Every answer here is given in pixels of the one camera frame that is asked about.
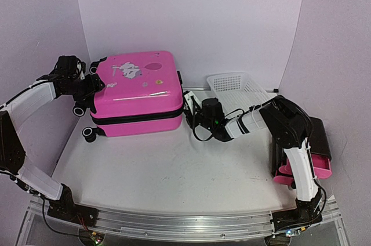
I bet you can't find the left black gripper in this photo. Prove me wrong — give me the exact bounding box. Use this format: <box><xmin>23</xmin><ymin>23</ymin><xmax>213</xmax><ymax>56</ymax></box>
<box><xmin>64</xmin><ymin>74</ymin><xmax>106</xmax><ymax>104</ymax></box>

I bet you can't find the pink hard-shell suitcase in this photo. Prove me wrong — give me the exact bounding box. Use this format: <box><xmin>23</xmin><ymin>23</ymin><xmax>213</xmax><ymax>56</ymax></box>
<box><xmin>73</xmin><ymin>51</ymin><xmax>184</xmax><ymax>142</ymax></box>

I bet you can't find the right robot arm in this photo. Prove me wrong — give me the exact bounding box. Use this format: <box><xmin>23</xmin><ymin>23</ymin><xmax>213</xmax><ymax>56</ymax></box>
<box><xmin>183</xmin><ymin>92</ymin><xmax>327</xmax><ymax>225</ymax></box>

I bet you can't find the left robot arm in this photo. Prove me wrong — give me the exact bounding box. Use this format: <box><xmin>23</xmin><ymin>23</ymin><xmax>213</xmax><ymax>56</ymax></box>
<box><xmin>1</xmin><ymin>56</ymin><xmax>105</xmax><ymax>221</ymax></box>

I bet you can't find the white perforated plastic basket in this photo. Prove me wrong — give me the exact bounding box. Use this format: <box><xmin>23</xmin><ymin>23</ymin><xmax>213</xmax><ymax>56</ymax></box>
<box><xmin>206</xmin><ymin>73</ymin><xmax>277</xmax><ymax>113</ymax></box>

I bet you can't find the black and pink drawer organizer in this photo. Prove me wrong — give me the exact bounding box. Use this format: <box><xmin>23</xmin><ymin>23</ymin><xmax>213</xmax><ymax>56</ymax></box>
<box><xmin>270</xmin><ymin>117</ymin><xmax>332</xmax><ymax>187</ymax></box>

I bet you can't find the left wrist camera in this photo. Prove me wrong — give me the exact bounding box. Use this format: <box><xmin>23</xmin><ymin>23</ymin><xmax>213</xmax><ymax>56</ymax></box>
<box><xmin>74</xmin><ymin>59</ymin><xmax>86</xmax><ymax>80</ymax></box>

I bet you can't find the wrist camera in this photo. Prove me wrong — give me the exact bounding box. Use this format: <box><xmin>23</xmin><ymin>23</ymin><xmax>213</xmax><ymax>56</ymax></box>
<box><xmin>74</xmin><ymin>59</ymin><xmax>86</xmax><ymax>80</ymax></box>
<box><xmin>183</xmin><ymin>91</ymin><xmax>200</xmax><ymax>114</ymax></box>

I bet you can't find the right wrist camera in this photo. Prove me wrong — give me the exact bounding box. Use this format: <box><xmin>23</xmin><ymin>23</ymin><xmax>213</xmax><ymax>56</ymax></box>
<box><xmin>183</xmin><ymin>91</ymin><xmax>200</xmax><ymax>114</ymax></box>

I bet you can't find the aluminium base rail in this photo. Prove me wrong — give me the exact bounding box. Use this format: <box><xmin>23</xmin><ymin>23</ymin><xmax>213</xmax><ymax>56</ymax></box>
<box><xmin>26</xmin><ymin>208</ymin><xmax>345</xmax><ymax>241</ymax></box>

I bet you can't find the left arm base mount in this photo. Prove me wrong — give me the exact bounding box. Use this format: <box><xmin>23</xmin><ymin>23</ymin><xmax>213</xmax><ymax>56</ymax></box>
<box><xmin>47</xmin><ymin>201</ymin><xmax>99</xmax><ymax>227</ymax></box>

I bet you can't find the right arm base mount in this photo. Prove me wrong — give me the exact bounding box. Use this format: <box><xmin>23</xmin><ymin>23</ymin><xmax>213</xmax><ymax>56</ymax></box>
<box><xmin>271</xmin><ymin>209</ymin><xmax>322</xmax><ymax>234</ymax></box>

